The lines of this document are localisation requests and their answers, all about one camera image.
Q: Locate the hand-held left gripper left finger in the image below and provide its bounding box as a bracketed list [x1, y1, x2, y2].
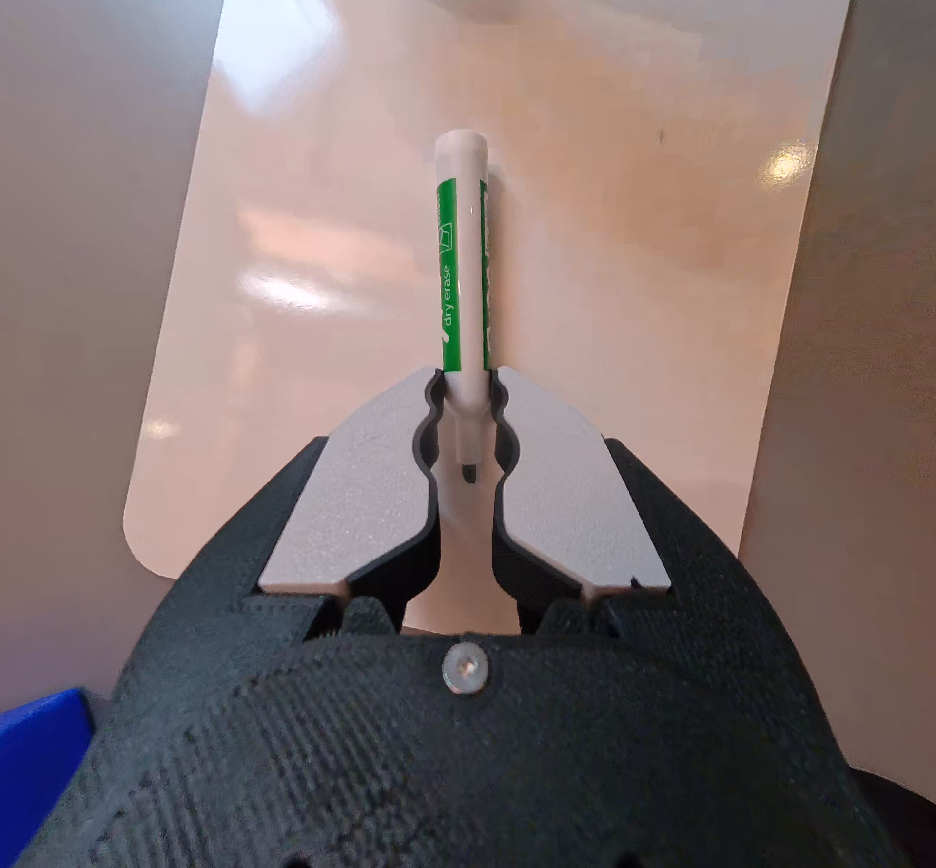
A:
[258, 365, 445, 617]

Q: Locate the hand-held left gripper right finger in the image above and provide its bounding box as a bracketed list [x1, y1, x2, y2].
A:
[491, 365, 673, 622]

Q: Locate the small white whiteboard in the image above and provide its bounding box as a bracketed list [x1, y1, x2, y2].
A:
[122, 0, 868, 637]

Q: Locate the green whiteboard marker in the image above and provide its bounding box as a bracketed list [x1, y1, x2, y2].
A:
[433, 128, 494, 483]

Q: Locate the blue plastic bin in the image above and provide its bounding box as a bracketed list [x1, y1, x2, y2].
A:
[0, 687, 98, 868]

